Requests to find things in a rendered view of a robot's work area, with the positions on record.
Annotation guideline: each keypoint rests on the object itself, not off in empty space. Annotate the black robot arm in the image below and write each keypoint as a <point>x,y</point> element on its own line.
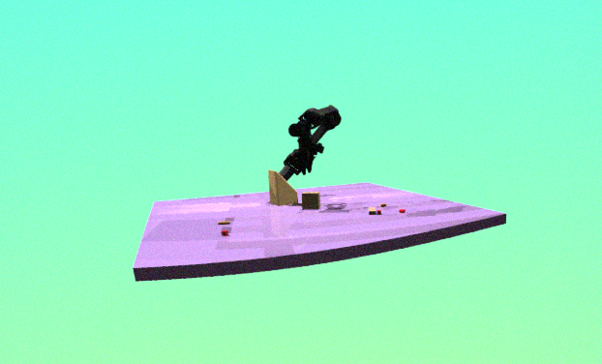
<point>327,117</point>

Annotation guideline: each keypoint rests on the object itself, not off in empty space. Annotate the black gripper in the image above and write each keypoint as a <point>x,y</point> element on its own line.
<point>304,157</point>

